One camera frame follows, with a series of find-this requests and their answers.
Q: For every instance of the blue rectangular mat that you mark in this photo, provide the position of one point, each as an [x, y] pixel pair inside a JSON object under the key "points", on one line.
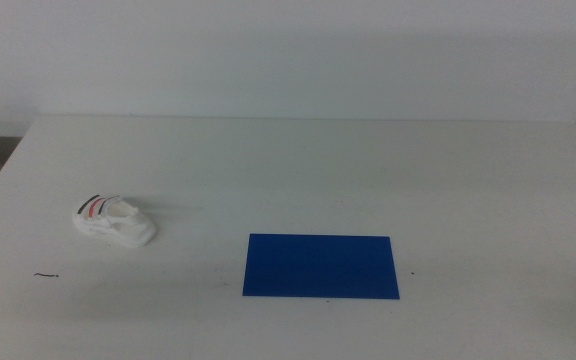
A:
{"points": [[320, 266]]}

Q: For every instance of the small dark thread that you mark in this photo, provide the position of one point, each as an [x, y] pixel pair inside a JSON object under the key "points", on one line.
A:
{"points": [[45, 274]]}

